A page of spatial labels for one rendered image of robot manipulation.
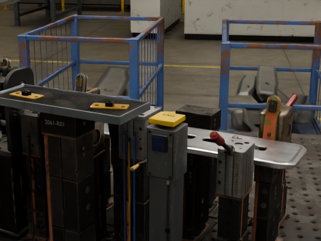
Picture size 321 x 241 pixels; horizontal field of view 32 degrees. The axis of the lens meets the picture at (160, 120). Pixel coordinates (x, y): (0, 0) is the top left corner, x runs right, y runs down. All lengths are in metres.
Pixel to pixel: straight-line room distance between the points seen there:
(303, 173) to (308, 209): 0.30
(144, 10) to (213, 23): 1.18
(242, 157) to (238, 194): 0.09
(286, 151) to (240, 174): 0.22
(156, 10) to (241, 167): 8.40
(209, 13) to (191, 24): 0.36
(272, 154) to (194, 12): 8.21
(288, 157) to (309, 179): 0.68
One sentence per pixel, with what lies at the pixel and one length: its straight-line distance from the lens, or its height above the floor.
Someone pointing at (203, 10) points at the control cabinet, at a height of 0.49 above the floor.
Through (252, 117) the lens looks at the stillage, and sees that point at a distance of 4.26.
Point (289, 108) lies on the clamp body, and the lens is 1.68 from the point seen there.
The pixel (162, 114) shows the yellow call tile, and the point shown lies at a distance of 1.22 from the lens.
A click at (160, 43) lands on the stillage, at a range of 4.75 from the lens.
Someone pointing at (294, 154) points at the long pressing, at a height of 1.00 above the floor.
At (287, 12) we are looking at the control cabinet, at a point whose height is 0.49.
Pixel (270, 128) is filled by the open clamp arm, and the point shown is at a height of 1.02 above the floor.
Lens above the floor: 1.51
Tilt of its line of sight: 17 degrees down
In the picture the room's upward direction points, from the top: straight up
